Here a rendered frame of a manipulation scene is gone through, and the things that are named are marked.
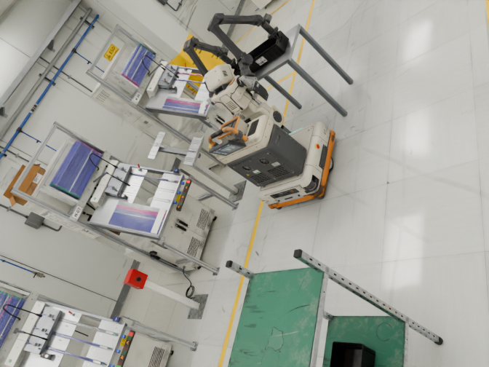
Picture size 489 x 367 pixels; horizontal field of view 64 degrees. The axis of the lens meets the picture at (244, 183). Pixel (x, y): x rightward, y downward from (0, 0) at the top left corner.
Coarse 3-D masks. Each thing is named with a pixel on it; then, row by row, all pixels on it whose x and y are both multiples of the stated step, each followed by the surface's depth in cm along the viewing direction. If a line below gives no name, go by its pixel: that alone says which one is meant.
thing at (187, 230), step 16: (192, 208) 417; (208, 208) 431; (176, 224) 401; (192, 224) 412; (208, 224) 426; (144, 240) 397; (160, 240) 383; (176, 240) 395; (192, 240) 407; (128, 256) 425; (144, 256) 410; (160, 256) 396; (176, 256) 391
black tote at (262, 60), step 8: (280, 32) 327; (272, 40) 338; (280, 40) 325; (288, 40) 332; (256, 48) 350; (264, 48) 348; (272, 48) 325; (280, 48) 322; (256, 56) 358; (264, 56) 334; (272, 56) 332; (256, 64) 344; (264, 64) 342
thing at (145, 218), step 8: (120, 208) 367; (128, 208) 366; (136, 208) 365; (144, 208) 365; (152, 208) 364; (160, 208) 363; (112, 216) 363; (120, 216) 362; (128, 216) 361; (136, 216) 361; (144, 216) 360; (152, 216) 359; (160, 216) 359; (112, 224) 358; (120, 224) 358; (128, 224) 357; (136, 224) 356; (144, 224) 356; (152, 224) 355; (160, 224) 354; (152, 232) 351
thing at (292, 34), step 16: (288, 32) 343; (304, 32) 339; (288, 48) 325; (320, 48) 350; (272, 64) 333; (288, 64) 320; (336, 64) 361; (272, 80) 400; (352, 80) 374; (288, 96) 411
